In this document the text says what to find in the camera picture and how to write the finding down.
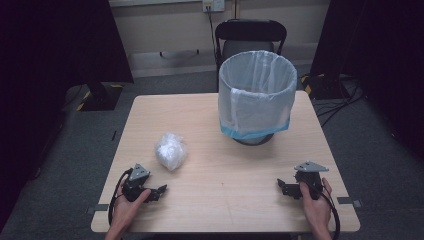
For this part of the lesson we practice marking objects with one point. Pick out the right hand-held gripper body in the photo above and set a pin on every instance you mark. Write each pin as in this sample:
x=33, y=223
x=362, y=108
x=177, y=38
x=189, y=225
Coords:
x=310, y=178

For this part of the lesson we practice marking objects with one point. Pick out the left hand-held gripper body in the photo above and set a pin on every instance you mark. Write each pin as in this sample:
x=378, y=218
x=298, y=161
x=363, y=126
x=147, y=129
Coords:
x=136, y=186

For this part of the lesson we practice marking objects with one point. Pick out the white plastic bag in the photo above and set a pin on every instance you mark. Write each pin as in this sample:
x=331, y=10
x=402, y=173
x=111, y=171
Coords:
x=170, y=151

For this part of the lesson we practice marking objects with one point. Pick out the trash bin with white liner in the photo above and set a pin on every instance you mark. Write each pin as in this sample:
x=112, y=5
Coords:
x=256, y=100

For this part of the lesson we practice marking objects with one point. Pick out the person's left hand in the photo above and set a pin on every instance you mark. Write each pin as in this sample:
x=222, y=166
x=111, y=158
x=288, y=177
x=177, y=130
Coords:
x=124, y=211

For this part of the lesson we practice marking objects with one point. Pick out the person's right hand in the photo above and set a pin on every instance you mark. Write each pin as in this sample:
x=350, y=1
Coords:
x=316, y=211

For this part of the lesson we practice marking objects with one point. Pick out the grey tape strip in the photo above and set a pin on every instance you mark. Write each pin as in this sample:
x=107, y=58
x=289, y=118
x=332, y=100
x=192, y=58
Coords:
x=349, y=201
x=97, y=209

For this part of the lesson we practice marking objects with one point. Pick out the black stand base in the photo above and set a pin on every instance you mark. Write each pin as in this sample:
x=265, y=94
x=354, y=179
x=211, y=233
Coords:
x=100, y=98
x=325, y=87

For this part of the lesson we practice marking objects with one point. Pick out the black curtain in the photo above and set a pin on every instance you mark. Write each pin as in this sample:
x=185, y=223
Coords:
x=50, y=66
x=383, y=50

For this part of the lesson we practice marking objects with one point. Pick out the black folding chair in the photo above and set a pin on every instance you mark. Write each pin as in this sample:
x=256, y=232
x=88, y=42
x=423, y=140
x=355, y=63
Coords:
x=250, y=31

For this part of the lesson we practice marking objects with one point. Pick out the white wall socket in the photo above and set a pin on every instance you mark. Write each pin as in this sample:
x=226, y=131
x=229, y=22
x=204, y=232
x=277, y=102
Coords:
x=213, y=5

